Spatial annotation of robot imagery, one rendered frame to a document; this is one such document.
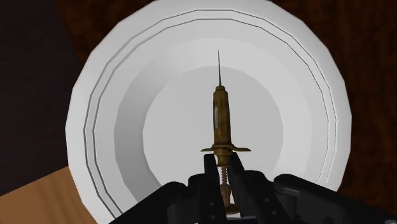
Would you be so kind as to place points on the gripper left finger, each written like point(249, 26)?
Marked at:
point(198, 198)

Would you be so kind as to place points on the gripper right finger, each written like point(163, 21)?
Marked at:
point(263, 198)

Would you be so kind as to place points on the brass syringe with needle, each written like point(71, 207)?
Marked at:
point(221, 118)

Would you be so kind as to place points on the white plate with grey rings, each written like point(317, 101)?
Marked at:
point(173, 130)

